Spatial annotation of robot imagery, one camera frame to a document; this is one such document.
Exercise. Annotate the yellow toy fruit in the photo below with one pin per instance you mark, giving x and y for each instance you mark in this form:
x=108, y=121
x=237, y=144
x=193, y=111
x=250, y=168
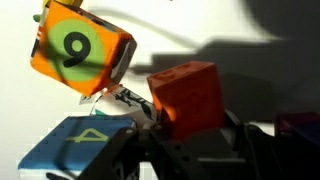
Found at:
x=76, y=3

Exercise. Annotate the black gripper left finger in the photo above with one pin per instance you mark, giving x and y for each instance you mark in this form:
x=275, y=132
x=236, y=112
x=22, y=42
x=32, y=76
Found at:
x=119, y=159

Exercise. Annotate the blue patterned foam cube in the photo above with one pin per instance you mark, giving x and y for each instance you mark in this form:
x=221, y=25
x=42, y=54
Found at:
x=73, y=143

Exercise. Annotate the black white foam cube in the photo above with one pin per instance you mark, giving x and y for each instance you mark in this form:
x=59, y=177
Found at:
x=120, y=101

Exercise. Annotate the orange foam cube number nine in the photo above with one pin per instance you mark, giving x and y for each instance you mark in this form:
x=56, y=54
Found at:
x=81, y=50

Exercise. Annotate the orange block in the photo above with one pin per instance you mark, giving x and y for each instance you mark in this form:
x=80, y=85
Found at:
x=189, y=97

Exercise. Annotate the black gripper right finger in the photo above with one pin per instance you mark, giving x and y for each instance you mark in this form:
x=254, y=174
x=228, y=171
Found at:
x=292, y=153

